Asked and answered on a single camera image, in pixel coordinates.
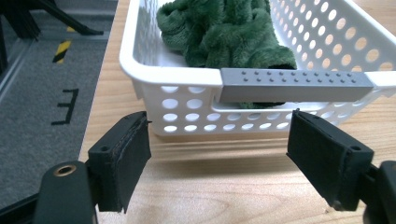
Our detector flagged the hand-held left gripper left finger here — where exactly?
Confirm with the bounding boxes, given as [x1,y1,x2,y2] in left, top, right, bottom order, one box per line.
[87,110,152,215]

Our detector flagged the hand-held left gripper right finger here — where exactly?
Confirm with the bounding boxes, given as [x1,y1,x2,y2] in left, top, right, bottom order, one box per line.
[286,108,375,212]

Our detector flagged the white perforated plastic basket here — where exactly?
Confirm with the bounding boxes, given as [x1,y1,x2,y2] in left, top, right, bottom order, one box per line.
[119,0,396,138]

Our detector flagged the green plush cloth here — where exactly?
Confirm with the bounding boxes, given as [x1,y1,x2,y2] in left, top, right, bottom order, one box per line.
[156,0,298,109]

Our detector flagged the yellow black floor tape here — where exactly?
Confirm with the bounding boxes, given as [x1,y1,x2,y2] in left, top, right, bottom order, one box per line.
[51,25,78,64]

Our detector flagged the black stand legs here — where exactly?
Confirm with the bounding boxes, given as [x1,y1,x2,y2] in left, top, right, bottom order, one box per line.
[0,0,105,76]

